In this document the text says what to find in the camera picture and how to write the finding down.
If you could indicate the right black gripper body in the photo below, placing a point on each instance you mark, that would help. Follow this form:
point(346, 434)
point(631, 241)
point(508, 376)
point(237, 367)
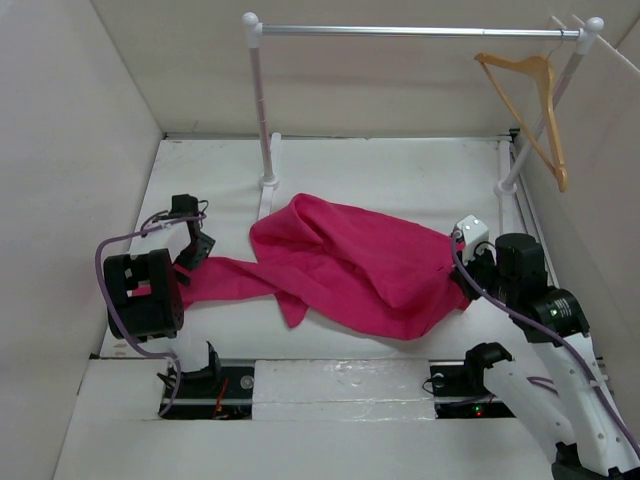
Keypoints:
point(482, 270)

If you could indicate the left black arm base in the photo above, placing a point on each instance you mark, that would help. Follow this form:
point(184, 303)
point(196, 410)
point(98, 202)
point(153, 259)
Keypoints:
point(203, 396)

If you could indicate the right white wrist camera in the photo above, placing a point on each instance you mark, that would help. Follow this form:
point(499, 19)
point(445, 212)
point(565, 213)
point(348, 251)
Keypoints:
point(471, 232)

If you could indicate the white metal clothes rack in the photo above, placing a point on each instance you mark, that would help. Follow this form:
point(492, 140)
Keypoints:
point(505, 189)

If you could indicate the wooden clothes hanger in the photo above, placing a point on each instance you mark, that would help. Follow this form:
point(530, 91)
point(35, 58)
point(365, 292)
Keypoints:
point(540, 70)

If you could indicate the pink trousers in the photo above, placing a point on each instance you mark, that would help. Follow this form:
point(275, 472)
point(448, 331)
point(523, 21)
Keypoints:
point(369, 272)

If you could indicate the aluminium table edge rail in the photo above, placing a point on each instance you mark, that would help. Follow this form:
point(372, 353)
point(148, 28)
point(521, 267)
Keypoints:
point(227, 136)

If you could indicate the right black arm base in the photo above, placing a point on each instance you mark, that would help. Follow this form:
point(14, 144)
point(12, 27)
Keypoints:
point(456, 396)

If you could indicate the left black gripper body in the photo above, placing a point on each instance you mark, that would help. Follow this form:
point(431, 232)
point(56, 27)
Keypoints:
point(192, 256)

